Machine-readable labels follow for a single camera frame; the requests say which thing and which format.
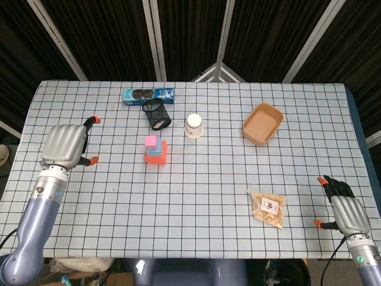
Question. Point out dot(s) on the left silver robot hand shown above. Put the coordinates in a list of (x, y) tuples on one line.
[(62, 146)]

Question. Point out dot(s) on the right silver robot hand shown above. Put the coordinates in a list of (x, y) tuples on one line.
[(351, 214)]

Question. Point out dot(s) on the small pink foam block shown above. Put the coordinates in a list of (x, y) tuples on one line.
[(151, 142)]

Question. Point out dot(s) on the blue block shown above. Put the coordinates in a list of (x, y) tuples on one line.
[(159, 150)]

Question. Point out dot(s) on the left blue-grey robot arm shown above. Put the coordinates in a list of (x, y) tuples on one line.
[(32, 226)]

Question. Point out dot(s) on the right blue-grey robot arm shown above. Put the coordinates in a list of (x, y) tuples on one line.
[(367, 260)]

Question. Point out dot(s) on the large orange foam block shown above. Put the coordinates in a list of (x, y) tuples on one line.
[(160, 161)]

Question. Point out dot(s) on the white round object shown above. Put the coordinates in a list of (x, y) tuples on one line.
[(3, 155)]

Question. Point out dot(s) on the clear snack bag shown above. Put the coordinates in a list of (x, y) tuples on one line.
[(268, 207)]

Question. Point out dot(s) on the black waste bin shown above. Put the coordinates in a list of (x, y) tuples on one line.
[(285, 272)]

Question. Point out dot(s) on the black mesh pen holder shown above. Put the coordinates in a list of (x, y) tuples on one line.
[(156, 114)]

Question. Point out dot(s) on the blue cookie box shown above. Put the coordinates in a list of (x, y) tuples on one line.
[(163, 94)]

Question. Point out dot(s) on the black white-framed folding screen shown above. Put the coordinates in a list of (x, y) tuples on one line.
[(104, 35)]

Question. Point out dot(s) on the white plastic bag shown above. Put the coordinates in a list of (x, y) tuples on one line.
[(80, 264)]

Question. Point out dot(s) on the brown paper bowl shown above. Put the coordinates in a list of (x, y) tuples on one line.
[(262, 123)]

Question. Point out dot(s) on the white paper cup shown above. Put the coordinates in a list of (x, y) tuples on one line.
[(194, 126)]

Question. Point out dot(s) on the checkered light blue tablecloth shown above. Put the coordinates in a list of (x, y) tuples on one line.
[(193, 193)]

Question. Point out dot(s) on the brown cardboard box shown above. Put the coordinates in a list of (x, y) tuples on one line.
[(119, 279)]

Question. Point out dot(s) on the blue-grey robot torso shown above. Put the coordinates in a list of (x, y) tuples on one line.
[(184, 272)]

